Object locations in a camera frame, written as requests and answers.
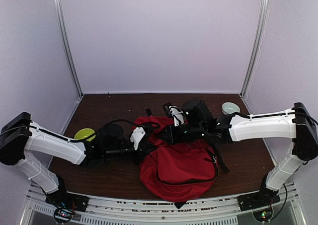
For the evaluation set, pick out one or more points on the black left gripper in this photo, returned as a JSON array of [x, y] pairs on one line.
[[144, 147]]

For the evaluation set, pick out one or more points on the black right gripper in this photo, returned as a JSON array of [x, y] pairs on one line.
[[172, 138]]

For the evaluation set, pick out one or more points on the red student backpack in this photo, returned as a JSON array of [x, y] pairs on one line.
[[180, 172]]

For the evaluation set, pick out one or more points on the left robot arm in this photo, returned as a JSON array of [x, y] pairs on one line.
[[21, 136]]

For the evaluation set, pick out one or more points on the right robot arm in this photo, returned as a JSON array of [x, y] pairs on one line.
[[194, 121]]

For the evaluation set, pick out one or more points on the pale blue ceramic bowl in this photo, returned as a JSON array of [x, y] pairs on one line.
[[230, 108]]

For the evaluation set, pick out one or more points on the lime green bowl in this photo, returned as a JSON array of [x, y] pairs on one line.
[[86, 133]]

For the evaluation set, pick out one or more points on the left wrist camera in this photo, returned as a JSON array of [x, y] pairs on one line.
[[136, 137]]

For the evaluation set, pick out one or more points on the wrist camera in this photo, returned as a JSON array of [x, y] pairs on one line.
[[173, 112], [136, 137]]

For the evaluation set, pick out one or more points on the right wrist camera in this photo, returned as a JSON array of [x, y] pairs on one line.
[[173, 112]]

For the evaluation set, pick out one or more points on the front aluminium rail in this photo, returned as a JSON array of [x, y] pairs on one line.
[[223, 210]]

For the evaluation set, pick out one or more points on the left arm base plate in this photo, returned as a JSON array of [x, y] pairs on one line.
[[72, 202]]

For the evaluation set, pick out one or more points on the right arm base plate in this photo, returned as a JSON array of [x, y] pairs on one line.
[[257, 200]]

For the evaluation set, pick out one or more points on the right aluminium frame post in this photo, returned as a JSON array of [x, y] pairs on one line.
[[260, 30]]

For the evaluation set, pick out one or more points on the aluminium frame post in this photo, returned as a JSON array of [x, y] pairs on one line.
[[260, 30], [66, 46]]

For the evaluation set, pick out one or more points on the left aluminium frame post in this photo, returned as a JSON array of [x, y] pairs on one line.
[[66, 46]]

